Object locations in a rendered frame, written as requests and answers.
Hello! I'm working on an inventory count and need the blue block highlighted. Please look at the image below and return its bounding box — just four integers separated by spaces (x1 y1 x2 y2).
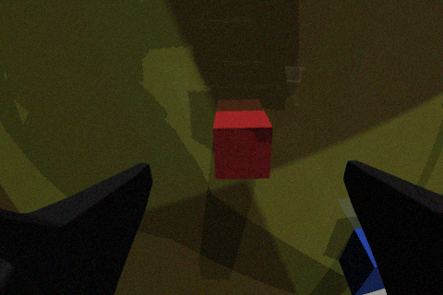
339 229 385 295

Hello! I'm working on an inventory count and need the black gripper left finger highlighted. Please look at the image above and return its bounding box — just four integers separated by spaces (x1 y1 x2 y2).
0 163 152 295

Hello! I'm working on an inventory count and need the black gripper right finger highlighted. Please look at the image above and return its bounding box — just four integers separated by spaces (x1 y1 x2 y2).
343 159 443 295

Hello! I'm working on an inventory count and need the red block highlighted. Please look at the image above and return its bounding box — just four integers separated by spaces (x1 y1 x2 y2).
214 111 272 180

